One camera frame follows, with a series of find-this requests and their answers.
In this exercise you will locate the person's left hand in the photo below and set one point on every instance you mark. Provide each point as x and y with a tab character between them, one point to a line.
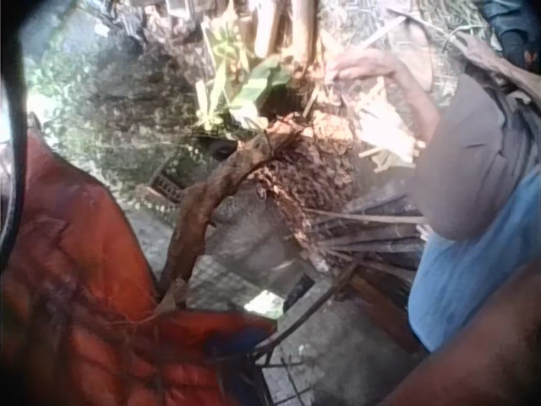
365	65

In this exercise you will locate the orange red cloth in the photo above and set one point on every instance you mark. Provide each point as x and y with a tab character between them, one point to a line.
80	270

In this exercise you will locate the pale dry leaf strips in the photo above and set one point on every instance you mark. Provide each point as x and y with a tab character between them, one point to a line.
389	127

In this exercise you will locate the perforated grey brick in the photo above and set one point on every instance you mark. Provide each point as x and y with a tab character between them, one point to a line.
169	186

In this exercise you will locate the banana plant stems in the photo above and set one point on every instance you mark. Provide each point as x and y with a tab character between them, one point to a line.
287	29

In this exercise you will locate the bundle of dark sticks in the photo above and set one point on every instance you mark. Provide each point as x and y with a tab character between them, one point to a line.
372	237

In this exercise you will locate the large dry brown leaf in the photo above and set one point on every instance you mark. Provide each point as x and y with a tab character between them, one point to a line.
503	67

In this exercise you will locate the dried brown banana leaf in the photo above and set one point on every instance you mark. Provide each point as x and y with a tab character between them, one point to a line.
203	203

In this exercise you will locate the heap of brown dry debris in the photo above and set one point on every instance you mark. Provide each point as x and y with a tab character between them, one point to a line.
313	165

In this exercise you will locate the green leafy plant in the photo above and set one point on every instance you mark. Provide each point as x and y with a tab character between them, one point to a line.
249	89

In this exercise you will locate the person's left fingers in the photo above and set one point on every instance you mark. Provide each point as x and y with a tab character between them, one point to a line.
340	72

